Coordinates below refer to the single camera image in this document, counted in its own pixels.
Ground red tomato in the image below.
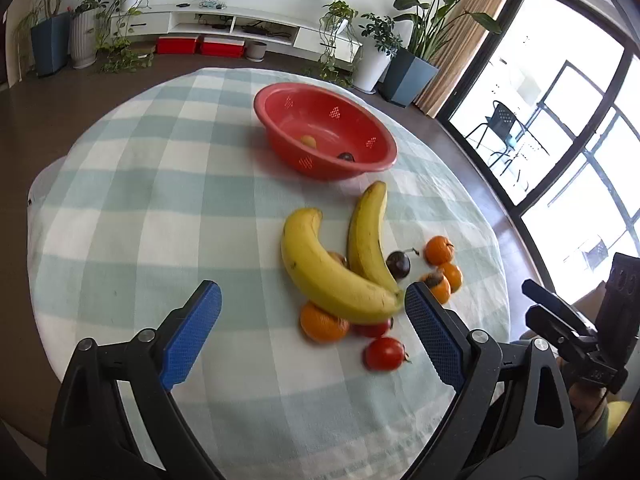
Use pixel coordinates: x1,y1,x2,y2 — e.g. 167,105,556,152
352,318,394,339
363,337,410,372

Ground large orange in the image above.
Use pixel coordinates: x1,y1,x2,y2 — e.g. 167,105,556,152
420,270,451,304

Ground small tangerine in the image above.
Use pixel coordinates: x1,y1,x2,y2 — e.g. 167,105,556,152
423,235,454,266
438,262,463,294

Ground dark cherry with stem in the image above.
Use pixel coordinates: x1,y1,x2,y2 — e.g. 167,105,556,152
386,248,420,282

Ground small tangerine top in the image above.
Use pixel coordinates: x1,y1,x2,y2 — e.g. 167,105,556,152
423,235,454,266

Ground curved yellow banana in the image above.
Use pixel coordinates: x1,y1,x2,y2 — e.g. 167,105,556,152
281,208,404,325

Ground orange tangerine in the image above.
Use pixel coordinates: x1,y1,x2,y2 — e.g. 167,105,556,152
299,302,350,344

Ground long yellow banana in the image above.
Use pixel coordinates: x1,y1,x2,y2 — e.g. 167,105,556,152
347,181,400,292

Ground brown longan fruit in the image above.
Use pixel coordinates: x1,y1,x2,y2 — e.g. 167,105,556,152
299,134,317,148

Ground dark plum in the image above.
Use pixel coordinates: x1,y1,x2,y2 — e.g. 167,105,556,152
337,152,355,162

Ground person's right hand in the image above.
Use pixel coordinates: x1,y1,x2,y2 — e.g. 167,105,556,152
568,382,608,434

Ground green white checkered tablecloth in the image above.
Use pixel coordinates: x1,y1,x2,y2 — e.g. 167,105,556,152
25,66,511,480

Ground black balcony chair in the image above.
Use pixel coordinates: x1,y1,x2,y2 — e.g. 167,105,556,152
463,100,550,176

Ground red plastic colander bowl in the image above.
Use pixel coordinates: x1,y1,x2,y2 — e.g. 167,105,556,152
254,82,398,181

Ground large leaf plant blue pot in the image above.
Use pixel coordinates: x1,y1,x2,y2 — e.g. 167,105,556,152
381,0,501,107

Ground trailing pothos on console left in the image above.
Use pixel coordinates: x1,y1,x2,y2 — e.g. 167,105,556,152
96,0,153,74

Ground trailing pothos on console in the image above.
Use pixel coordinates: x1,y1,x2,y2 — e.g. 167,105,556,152
318,0,359,88
96,0,153,74

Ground red storage box right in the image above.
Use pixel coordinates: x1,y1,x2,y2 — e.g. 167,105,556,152
200,36,245,58

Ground red storage box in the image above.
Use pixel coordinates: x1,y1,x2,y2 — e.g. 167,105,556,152
200,36,245,58
155,35,198,55

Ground red storage box left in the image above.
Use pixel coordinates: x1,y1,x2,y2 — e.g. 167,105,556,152
155,35,198,55

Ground small grey pot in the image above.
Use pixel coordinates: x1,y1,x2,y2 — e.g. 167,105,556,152
244,41,267,63

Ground bushy plant white pot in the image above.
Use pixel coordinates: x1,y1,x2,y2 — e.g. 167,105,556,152
352,13,402,94

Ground trailing pothos on console right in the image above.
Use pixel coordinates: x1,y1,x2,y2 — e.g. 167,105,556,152
318,0,359,88

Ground beige curtain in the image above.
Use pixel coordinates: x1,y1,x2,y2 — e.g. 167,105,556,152
414,0,506,118

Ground white tv console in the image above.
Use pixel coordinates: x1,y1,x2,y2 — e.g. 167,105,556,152
130,3,353,65

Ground plant in white ribbed pot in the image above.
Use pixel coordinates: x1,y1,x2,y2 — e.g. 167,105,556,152
70,0,107,70

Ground tall plant blue pot left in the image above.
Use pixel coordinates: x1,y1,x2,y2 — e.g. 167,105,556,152
20,0,72,78

